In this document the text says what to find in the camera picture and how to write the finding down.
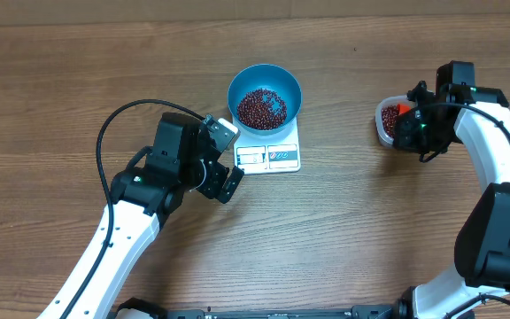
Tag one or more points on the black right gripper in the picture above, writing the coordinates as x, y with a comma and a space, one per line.
404, 141

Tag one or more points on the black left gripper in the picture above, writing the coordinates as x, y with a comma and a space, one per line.
212, 188

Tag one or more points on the orange plastic measuring scoop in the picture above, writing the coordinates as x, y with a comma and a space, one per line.
403, 108

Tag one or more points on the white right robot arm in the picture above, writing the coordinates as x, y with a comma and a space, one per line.
458, 111

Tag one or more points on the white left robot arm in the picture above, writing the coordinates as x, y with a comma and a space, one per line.
184, 157

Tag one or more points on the white digital kitchen scale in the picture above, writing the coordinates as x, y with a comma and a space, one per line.
258, 154

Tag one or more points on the red beans in bowl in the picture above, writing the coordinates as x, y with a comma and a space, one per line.
262, 109

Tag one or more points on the teal blue bowl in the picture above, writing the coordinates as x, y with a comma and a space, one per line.
266, 76

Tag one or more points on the red adzuki beans in container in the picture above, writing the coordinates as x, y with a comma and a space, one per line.
389, 116

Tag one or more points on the clear plastic food container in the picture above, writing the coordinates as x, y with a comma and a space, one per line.
383, 138

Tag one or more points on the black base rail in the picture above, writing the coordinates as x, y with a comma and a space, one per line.
140, 309

